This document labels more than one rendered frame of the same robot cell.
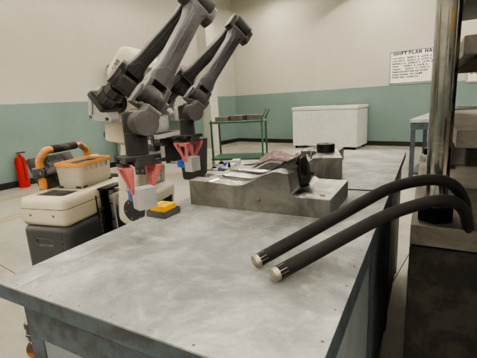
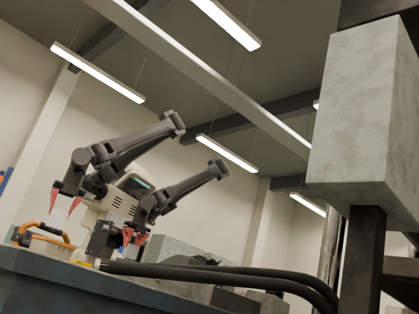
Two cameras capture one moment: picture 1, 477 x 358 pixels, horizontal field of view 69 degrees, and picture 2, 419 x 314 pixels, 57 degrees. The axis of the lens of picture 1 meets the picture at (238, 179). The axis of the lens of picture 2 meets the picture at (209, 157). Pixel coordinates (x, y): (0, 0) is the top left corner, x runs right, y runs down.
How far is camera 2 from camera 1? 0.65 m
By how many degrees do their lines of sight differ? 38
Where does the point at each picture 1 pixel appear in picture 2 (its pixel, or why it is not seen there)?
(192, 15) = (161, 124)
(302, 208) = (190, 292)
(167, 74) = (120, 144)
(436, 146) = (322, 256)
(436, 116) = (325, 228)
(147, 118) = (83, 154)
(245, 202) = (149, 283)
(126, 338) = not seen: outside the picture
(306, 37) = not seen: hidden behind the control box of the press
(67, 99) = not seen: hidden behind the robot
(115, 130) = (90, 217)
